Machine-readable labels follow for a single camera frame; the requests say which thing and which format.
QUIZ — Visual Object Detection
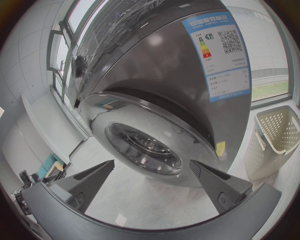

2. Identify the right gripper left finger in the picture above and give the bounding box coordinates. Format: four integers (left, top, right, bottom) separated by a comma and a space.
49, 160, 115, 213

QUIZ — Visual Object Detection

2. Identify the washing machine door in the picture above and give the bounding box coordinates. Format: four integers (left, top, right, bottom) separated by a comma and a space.
80, 91, 221, 188

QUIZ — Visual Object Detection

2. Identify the teal chair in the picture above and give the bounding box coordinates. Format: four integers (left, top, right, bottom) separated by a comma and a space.
38, 153, 64, 181

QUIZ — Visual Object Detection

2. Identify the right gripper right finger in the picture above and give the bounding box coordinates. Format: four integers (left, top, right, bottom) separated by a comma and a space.
189, 160, 254, 215

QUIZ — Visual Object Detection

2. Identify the grey washing machine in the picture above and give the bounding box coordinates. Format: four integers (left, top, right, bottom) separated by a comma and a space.
66, 0, 253, 162

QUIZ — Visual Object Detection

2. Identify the cream laundry basket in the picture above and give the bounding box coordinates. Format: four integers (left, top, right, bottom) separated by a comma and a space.
244, 105, 300, 181

